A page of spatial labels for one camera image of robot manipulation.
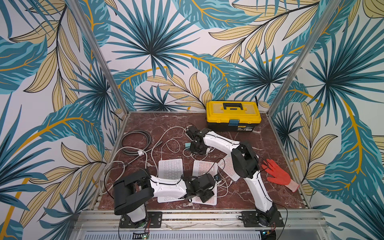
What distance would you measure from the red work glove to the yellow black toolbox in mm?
268

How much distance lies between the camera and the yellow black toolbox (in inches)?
38.4

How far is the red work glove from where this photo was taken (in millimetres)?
869
